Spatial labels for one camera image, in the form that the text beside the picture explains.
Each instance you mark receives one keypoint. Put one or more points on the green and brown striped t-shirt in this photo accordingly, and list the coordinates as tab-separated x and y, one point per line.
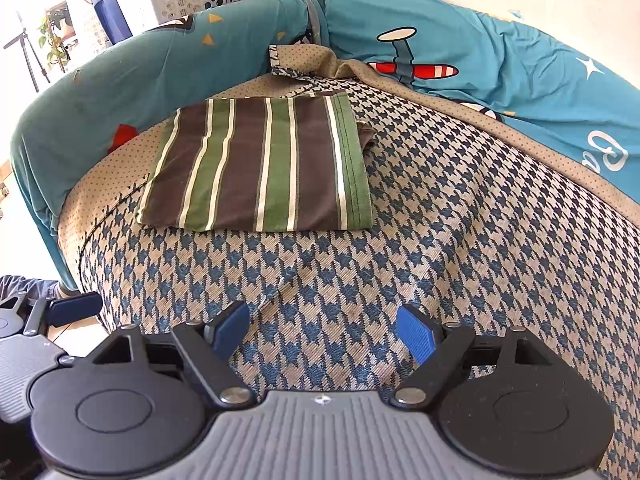
260	165

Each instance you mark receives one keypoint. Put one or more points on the green plant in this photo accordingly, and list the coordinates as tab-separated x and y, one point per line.
55	35

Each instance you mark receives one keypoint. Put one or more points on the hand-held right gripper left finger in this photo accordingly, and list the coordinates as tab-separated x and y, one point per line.
230	332

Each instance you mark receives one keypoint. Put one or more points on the blue houndstooth bed mat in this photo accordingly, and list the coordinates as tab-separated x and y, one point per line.
400	240

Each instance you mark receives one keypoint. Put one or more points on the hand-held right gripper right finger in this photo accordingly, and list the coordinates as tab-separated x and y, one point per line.
417	332

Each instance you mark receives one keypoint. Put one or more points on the black tripod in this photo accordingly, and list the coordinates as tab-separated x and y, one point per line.
30	55

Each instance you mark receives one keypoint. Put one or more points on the person's leg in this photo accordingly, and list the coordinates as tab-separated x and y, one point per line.
35	287

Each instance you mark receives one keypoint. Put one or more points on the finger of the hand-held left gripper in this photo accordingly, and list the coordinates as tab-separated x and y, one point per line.
75	307

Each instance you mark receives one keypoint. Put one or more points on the blue box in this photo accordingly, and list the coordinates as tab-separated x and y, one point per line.
112	15

